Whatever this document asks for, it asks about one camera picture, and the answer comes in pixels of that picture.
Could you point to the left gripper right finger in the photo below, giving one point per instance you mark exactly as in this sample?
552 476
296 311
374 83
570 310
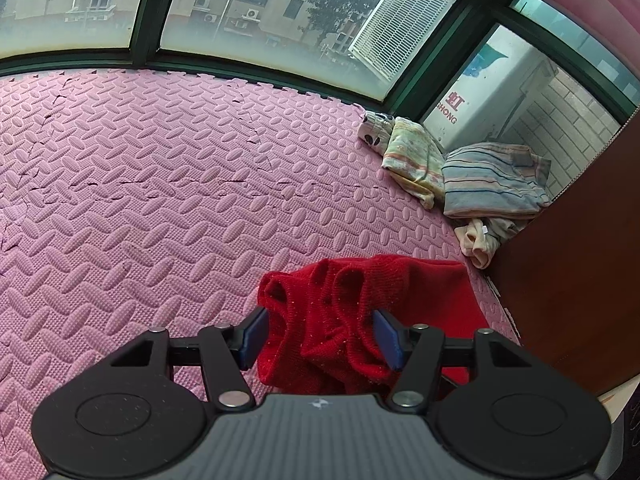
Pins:
419 354

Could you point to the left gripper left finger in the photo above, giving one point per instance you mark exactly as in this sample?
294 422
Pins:
222 353

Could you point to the red hooded sweatshirt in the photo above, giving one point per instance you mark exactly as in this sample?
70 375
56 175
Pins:
321 338

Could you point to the cream folded garment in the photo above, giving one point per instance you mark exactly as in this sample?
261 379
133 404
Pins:
479 239

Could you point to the brown wooden cabinet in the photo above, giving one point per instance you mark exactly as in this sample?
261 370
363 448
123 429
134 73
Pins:
570 279

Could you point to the pink foam floor mat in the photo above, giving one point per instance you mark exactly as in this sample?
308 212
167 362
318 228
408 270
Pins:
132 200

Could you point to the yellow patterned folded cloth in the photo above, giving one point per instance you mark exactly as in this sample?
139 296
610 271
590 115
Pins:
414 161

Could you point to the blue striped folded cloth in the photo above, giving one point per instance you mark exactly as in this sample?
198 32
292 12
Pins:
495 180

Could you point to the panda print cloth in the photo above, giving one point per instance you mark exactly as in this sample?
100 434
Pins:
375 131

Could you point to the white air conditioner unit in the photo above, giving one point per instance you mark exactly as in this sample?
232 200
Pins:
493 91

